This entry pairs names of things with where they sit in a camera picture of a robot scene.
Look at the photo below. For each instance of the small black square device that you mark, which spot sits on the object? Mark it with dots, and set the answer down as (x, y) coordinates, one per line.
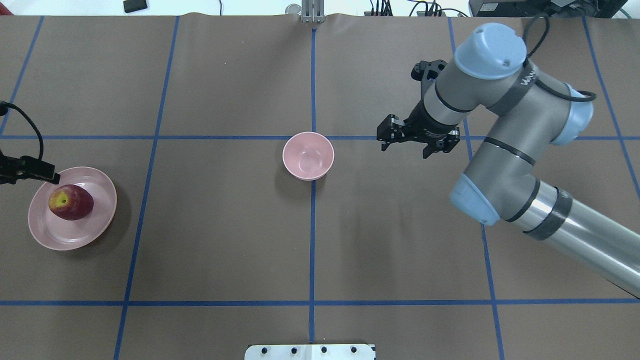
(131, 6)

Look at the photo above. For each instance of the red apple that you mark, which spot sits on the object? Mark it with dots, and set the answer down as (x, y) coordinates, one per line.
(71, 202)

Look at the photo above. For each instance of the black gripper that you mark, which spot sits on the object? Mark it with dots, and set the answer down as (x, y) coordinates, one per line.
(429, 126)

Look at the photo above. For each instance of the pink bowl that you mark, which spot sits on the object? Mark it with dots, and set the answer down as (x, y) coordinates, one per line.
(308, 156)

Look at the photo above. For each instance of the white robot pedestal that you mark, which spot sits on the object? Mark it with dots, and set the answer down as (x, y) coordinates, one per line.
(336, 351)

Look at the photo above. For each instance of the pink plate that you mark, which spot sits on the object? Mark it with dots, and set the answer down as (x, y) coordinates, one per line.
(54, 233)

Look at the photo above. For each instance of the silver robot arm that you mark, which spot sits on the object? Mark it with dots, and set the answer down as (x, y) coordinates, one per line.
(493, 69)

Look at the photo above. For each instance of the aluminium frame post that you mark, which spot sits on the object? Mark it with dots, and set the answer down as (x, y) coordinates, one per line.
(313, 11)

